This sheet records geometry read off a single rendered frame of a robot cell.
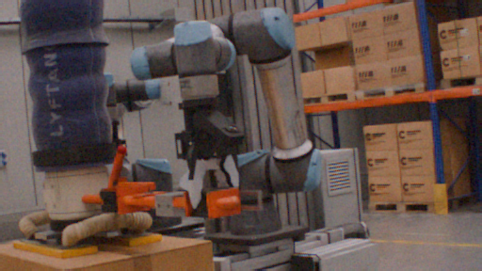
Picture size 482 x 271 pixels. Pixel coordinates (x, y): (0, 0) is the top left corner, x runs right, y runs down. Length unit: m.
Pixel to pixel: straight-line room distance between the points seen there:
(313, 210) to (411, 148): 7.42
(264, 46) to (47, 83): 0.56
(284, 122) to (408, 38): 7.83
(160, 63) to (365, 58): 8.71
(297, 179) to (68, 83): 0.67
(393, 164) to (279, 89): 8.18
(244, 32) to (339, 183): 0.82
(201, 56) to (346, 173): 1.21
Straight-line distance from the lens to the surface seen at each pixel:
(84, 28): 1.87
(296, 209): 2.40
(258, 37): 1.85
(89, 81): 1.86
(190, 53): 1.41
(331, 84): 10.68
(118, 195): 1.67
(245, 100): 2.29
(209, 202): 1.37
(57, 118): 1.85
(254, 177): 2.04
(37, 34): 1.88
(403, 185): 10.01
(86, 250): 1.77
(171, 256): 1.74
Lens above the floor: 1.33
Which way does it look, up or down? 3 degrees down
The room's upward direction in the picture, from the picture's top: 6 degrees counter-clockwise
